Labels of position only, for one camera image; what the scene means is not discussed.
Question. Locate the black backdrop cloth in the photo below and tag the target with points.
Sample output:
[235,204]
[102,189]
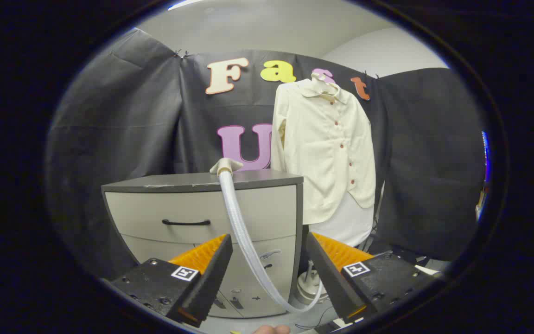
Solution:
[132,130]

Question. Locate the cream button-up shirt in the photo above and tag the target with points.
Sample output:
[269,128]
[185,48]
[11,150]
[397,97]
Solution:
[322,153]

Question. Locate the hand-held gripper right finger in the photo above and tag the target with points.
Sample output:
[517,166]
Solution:
[332,273]

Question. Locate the grey drawer cabinet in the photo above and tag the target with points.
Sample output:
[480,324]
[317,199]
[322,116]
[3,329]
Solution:
[155,213]

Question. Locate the white garment steamer base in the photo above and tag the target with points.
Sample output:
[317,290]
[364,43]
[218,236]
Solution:
[306,287]

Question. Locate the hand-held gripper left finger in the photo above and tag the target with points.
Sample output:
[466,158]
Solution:
[211,278]

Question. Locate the cream garment steamer head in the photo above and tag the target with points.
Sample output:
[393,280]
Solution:
[225,165]

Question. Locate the cream clothes hanger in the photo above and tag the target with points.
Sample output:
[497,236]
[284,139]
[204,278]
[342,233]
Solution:
[319,78]

